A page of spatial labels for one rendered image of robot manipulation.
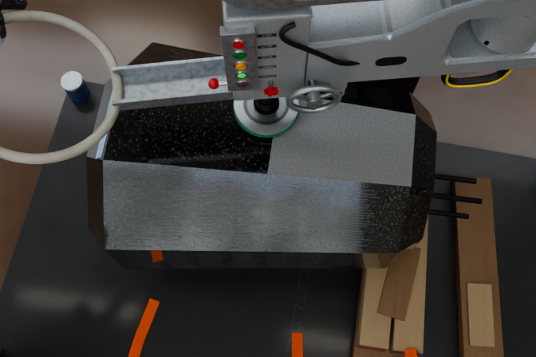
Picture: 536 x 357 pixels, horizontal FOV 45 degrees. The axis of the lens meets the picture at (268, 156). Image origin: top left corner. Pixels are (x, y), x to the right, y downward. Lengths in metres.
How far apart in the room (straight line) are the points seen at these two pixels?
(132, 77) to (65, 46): 1.42
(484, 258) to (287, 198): 1.09
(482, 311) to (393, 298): 0.39
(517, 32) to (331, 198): 0.77
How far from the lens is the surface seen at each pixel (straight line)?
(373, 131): 2.18
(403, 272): 2.71
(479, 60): 1.89
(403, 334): 2.68
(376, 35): 1.67
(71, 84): 3.15
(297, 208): 2.15
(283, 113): 2.13
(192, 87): 1.98
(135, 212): 2.24
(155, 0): 3.47
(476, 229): 2.96
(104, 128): 1.94
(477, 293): 2.88
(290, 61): 1.68
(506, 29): 1.80
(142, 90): 2.01
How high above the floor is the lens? 2.83
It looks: 69 degrees down
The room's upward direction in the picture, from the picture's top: 1 degrees counter-clockwise
